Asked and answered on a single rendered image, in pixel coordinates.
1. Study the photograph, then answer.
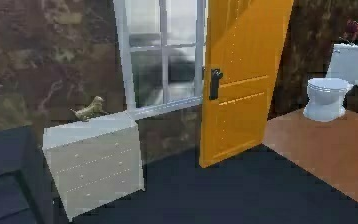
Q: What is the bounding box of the white framed window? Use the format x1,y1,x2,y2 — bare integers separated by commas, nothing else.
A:
112,0,209,121

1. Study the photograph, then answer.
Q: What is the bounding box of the orange room door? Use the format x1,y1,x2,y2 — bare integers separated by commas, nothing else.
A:
198,0,295,169

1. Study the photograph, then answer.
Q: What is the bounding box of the tan dog figurine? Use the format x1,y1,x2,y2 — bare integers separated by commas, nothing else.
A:
70,95,109,122

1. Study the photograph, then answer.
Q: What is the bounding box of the white chest of drawers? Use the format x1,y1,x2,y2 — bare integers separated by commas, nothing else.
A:
41,111,146,222

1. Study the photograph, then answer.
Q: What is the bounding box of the white toilet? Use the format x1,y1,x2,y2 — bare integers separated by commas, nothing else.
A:
302,42,358,123

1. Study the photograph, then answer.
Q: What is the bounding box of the dark blue bed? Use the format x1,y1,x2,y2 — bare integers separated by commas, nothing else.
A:
0,125,55,224

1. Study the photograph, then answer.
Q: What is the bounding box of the dark red house plant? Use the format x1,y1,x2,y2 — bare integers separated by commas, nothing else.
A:
342,18,358,46

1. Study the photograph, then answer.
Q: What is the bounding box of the black door handle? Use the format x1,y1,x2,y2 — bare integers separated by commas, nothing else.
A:
208,68,224,101

